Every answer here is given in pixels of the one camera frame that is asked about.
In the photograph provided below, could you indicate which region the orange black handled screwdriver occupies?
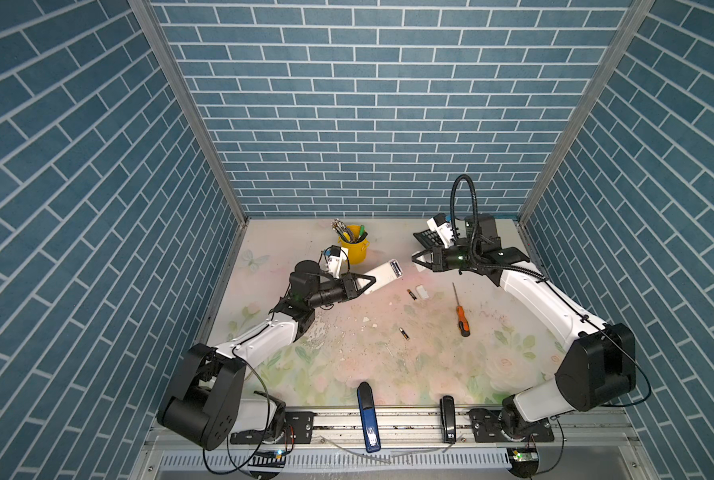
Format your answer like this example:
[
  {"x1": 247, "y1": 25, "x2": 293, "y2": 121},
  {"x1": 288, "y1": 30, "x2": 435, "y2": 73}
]
[{"x1": 452, "y1": 284, "x2": 471, "y2": 338}]

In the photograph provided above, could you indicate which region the blue black clamp handle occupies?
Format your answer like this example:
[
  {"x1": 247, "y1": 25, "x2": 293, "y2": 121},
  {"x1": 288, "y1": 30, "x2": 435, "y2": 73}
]
[{"x1": 357, "y1": 381, "x2": 381, "y2": 453}]

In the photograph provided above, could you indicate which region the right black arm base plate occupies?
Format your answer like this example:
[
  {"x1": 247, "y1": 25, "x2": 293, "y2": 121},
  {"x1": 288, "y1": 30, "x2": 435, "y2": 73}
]
[{"x1": 468, "y1": 408, "x2": 555, "y2": 443}]

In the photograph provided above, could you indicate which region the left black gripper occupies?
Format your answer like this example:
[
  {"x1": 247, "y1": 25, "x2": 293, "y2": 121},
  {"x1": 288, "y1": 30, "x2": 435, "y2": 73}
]
[{"x1": 305, "y1": 274, "x2": 374, "y2": 312}]

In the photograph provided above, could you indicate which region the aluminium front rail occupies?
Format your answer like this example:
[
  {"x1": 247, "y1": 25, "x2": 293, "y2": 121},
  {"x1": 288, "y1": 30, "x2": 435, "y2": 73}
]
[{"x1": 143, "y1": 406, "x2": 640, "y2": 451}]

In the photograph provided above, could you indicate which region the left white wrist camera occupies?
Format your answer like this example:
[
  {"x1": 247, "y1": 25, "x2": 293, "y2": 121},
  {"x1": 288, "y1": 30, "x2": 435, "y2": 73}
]
[{"x1": 323, "y1": 245, "x2": 348, "y2": 279}]

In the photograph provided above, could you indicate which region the black desk calculator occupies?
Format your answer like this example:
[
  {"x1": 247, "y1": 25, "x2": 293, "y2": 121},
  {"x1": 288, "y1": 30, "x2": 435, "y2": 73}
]
[{"x1": 413, "y1": 229, "x2": 446, "y2": 250}]

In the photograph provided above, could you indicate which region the white remote control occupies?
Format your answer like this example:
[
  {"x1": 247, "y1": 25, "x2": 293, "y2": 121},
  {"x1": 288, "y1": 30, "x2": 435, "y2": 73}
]
[{"x1": 365, "y1": 259, "x2": 404, "y2": 294}]

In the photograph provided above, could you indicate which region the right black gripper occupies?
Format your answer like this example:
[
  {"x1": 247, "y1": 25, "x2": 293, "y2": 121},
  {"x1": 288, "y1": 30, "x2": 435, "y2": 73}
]
[{"x1": 412, "y1": 244, "x2": 481, "y2": 272}]

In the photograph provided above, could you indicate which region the bundle of pencils in cup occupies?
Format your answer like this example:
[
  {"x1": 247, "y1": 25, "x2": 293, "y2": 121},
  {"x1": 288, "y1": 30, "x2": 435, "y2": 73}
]
[{"x1": 331, "y1": 219, "x2": 355, "y2": 243}]

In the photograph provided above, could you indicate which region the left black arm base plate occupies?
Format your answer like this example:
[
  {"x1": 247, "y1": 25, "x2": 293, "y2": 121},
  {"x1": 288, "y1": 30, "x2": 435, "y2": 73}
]
[{"x1": 230, "y1": 411, "x2": 315, "y2": 445}]

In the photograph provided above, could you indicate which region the black corrugated cable hose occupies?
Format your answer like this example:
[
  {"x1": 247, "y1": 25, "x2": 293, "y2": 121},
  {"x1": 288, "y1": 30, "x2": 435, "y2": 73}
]
[{"x1": 449, "y1": 173, "x2": 547, "y2": 283}]

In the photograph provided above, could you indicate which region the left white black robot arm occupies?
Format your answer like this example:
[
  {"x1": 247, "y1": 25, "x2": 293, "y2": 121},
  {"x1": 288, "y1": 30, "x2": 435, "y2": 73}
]
[{"x1": 156, "y1": 260, "x2": 378, "y2": 451}]

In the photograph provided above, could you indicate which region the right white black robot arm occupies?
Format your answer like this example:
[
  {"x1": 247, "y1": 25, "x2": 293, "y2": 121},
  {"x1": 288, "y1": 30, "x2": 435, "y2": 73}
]
[{"x1": 412, "y1": 214, "x2": 638, "y2": 437}]

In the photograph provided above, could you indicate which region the yellow metal pen cup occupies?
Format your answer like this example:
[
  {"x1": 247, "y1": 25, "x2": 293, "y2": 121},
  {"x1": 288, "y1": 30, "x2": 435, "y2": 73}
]
[{"x1": 339, "y1": 225, "x2": 370, "y2": 266}]

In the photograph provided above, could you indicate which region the white battery cover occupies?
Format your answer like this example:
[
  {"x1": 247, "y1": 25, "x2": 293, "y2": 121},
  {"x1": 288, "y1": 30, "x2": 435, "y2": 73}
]
[{"x1": 416, "y1": 285, "x2": 430, "y2": 300}]

